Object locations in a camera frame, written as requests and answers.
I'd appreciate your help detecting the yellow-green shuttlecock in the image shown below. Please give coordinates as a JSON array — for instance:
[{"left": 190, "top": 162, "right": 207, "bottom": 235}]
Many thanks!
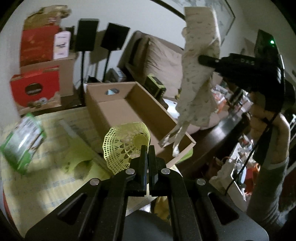
[{"left": 102, "top": 122, "right": 151, "bottom": 174}]

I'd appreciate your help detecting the floral white cloth bag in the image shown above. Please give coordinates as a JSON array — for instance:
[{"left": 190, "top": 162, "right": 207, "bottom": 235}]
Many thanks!
[{"left": 159, "top": 13, "right": 221, "bottom": 157}]

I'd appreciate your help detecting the green window squeegee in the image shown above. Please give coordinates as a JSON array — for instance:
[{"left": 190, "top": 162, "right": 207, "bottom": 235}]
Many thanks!
[{"left": 58, "top": 119, "right": 113, "bottom": 180}]

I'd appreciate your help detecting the green snack can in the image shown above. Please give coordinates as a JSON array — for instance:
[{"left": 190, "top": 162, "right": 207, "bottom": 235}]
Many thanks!
[{"left": 1, "top": 113, "right": 47, "bottom": 175}]

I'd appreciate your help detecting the grey sleeved right forearm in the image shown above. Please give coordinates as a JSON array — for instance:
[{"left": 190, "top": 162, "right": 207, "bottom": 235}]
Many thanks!
[{"left": 246, "top": 158, "right": 295, "bottom": 230}]

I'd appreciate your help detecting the person's right hand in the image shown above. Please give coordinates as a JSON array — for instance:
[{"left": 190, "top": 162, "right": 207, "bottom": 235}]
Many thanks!
[{"left": 250, "top": 92, "right": 290, "bottom": 168}]

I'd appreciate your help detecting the white rounded appliance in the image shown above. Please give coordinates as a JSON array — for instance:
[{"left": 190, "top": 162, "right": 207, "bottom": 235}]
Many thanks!
[{"left": 164, "top": 99, "right": 180, "bottom": 119}]

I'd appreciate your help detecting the framed ink painting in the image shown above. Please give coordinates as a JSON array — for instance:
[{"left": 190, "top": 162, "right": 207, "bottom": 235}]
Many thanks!
[{"left": 154, "top": 0, "right": 236, "bottom": 43}]

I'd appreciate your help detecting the yellow plaid tablecloth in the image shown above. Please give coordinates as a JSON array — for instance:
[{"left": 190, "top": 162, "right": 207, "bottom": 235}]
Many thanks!
[{"left": 0, "top": 107, "right": 158, "bottom": 238}]

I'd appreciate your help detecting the green black portable device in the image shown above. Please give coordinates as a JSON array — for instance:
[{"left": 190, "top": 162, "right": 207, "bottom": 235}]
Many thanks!
[{"left": 144, "top": 74, "right": 167, "bottom": 100}]

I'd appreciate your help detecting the large tan sofa cushion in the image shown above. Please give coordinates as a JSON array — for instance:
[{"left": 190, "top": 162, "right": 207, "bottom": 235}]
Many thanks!
[{"left": 143, "top": 37, "right": 183, "bottom": 98}]

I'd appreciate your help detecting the brown sofa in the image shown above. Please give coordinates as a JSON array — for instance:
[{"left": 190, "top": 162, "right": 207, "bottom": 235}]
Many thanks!
[{"left": 118, "top": 31, "right": 183, "bottom": 103}]

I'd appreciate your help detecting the large brown cardboard box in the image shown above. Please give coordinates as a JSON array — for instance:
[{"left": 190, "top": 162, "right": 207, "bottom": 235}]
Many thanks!
[{"left": 20, "top": 52, "right": 77, "bottom": 97}]

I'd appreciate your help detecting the right black speaker on stand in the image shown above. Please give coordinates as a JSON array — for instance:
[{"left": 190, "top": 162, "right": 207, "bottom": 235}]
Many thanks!
[{"left": 100, "top": 23, "right": 130, "bottom": 82}]

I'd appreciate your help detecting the black speaker on stand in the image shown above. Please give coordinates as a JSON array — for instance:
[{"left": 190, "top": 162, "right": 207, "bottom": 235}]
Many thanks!
[
  {"left": 75, "top": 19, "right": 99, "bottom": 106},
  {"left": 100, "top": 23, "right": 130, "bottom": 82}
]

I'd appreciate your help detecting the left black speaker on stand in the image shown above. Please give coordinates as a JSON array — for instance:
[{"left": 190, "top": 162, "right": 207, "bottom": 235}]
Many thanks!
[{"left": 75, "top": 19, "right": 99, "bottom": 106}]

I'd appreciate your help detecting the pink white small box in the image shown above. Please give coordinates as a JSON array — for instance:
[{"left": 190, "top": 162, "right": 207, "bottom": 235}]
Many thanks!
[{"left": 53, "top": 31, "right": 71, "bottom": 60}]

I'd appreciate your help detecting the red paper gift bag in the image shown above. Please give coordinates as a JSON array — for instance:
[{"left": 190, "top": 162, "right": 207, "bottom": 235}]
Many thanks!
[{"left": 20, "top": 26, "right": 60, "bottom": 67}]

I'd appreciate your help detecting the crumpled brown paper bag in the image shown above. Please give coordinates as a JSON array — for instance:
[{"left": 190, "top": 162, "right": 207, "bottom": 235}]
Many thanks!
[{"left": 23, "top": 5, "right": 72, "bottom": 31}]

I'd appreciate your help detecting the red gift box with handle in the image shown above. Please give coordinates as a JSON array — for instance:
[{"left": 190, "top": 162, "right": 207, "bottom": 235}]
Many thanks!
[{"left": 10, "top": 66, "right": 62, "bottom": 115}]

